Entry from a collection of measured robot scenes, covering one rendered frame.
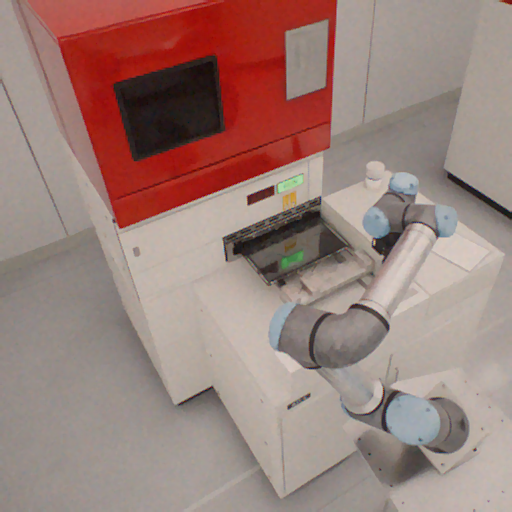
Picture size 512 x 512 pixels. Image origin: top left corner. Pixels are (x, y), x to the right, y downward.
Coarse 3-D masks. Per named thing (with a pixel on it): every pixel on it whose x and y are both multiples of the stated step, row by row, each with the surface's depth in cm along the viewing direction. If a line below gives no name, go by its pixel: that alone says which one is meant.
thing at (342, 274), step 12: (348, 264) 193; (360, 264) 193; (324, 276) 189; (336, 276) 189; (348, 276) 189; (360, 276) 191; (300, 288) 186; (324, 288) 185; (336, 288) 187; (312, 300) 184
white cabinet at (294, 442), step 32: (352, 256) 205; (192, 288) 199; (448, 320) 190; (224, 352) 193; (384, 352) 177; (416, 352) 192; (448, 352) 209; (224, 384) 219; (256, 384) 168; (320, 384) 166; (384, 384) 196; (256, 416) 188; (288, 416) 167; (320, 416) 181; (256, 448) 213; (288, 448) 183; (320, 448) 199; (352, 448) 218; (288, 480) 202
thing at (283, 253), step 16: (288, 224) 208; (304, 224) 208; (320, 224) 207; (256, 240) 202; (272, 240) 202; (288, 240) 201; (304, 240) 201; (320, 240) 200; (336, 240) 200; (256, 256) 196; (272, 256) 195; (288, 256) 195; (304, 256) 195; (320, 256) 194; (272, 272) 189; (288, 272) 189
